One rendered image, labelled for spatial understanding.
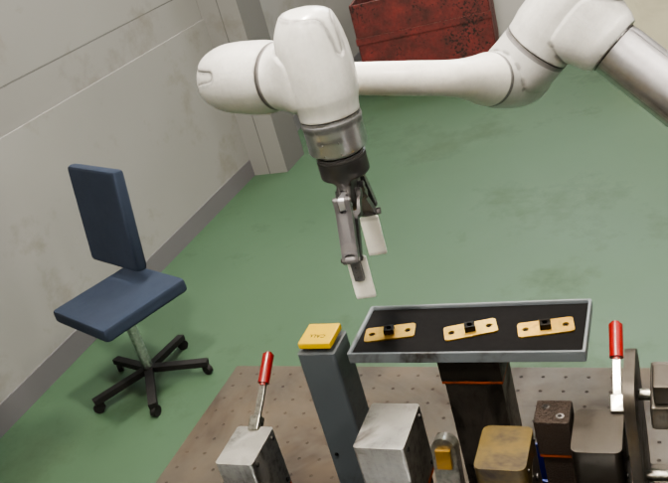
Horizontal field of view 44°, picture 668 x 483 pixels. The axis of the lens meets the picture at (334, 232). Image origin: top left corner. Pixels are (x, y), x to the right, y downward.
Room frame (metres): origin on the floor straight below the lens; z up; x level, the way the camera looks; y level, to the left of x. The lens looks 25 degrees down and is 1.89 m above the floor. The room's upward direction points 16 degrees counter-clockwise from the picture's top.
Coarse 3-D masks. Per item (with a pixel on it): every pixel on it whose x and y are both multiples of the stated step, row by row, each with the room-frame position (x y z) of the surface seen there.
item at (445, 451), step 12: (444, 432) 0.94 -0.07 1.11; (432, 444) 0.93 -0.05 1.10; (444, 444) 0.92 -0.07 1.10; (456, 444) 0.92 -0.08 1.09; (432, 456) 0.92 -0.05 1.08; (444, 456) 0.91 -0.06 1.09; (456, 456) 0.91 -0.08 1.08; (444, 468) 0.91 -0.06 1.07; (456, 468) 0.91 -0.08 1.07; (444, 480) 0.91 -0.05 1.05; (456, 480) 0.90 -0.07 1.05
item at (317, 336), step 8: (312, 328) 1.23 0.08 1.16; (320, 328) 1.22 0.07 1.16; (328, 328) 1.21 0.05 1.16; (336, 328) 1.21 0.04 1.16; (304, 336) 1.21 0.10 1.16; (312, 336) 1.20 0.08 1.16; (320, 336) 1.20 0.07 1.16; (328, 336) 1.19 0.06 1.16; (336, 336) 1.20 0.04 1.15; (304, 344) 1.19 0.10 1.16; (312, 344) 1.18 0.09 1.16; (320, 344) 1.18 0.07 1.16; (328, 344) 1.17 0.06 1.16
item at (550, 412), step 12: (540, 408) 0.94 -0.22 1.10; (552, 408) 0.93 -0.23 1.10; (564, 408) 0.92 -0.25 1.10; (540, 420) 0.91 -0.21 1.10; (552, 420) 0.91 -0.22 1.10; (564, 420) 0.90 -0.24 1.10; (540, 432) 0.91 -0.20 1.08; (552, 432) 0.90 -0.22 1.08; (564, 432) 0.90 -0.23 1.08; (540, 444) 0.91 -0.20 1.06; (552, 444) 0.90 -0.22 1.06; (564, 444) 0.90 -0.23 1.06; (552, 456) 0.91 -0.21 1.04; (564, 456) 0.90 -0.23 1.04; (552, 468) 0.91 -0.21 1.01; (564, 468) 0.90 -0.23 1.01; (552, 480) 0.91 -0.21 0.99; (564, 480) 0.91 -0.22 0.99
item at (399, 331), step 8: (376, 328) 1.17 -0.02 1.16; (384, 328) 1.15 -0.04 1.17; (392, 328) 1.14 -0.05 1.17; (400, 328) 1.15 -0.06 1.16; (408, 328) 1.14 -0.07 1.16; (368, 336) 1.15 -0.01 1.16; (376, 336) 1.14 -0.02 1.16; (384, 336) 1.14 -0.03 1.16; (392, 336) 1.13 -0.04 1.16; (400, 336) 1.12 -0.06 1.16; (408, 336) 1.12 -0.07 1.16
